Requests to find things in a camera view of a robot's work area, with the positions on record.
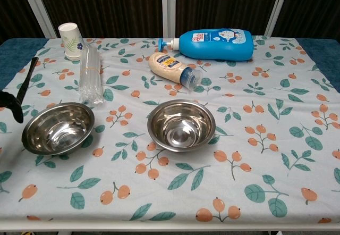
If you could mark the blue pump lotion bottle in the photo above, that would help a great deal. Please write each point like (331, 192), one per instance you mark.
(215, 45)

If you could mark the mayonnaise squeeze bottle blue cap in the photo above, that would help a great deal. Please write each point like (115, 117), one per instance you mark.
(167, 68)

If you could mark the white metal frame post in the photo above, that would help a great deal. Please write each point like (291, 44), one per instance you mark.
(168, 9)
(37, 7)
(277, 6)

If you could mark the paper cup with leaf print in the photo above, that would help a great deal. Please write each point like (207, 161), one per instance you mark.
(70, 42)

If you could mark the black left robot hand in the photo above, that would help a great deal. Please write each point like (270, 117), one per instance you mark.
(14, 107)

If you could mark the fruit and leaf print tablecloth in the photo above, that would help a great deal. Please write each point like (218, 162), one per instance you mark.
(170, 187)

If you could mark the black plastic knife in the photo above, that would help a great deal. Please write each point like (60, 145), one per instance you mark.
(25, 84)

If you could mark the clear plastic straw pack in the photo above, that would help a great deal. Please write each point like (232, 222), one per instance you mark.
(91, 78)

